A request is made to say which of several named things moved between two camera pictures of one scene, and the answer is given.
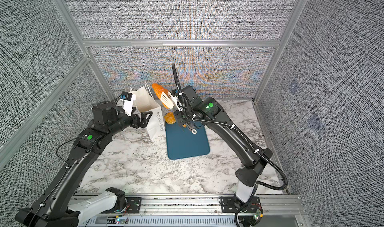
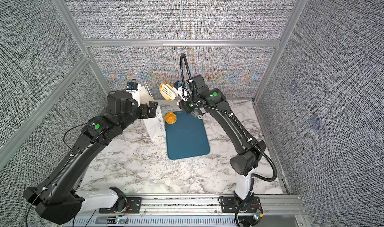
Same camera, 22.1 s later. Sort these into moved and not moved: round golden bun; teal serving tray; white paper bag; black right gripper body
Moved: black right gripper body
Not moved: round golden bun; white paper bag; teal serving tray
